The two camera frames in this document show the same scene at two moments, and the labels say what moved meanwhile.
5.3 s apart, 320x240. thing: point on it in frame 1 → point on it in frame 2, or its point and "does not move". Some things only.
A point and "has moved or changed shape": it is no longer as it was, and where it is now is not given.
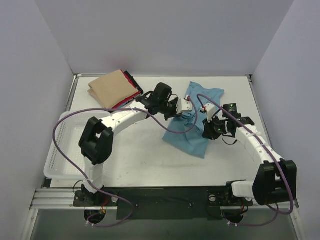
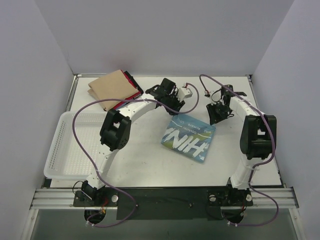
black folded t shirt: (138, 86) does not move
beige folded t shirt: (110, 89) does not move
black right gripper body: (211, 129) → (218, 110)
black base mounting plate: (165, 202) does not move
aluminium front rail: (56, 199) does not move
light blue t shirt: (185, 131) has moved or changed shape
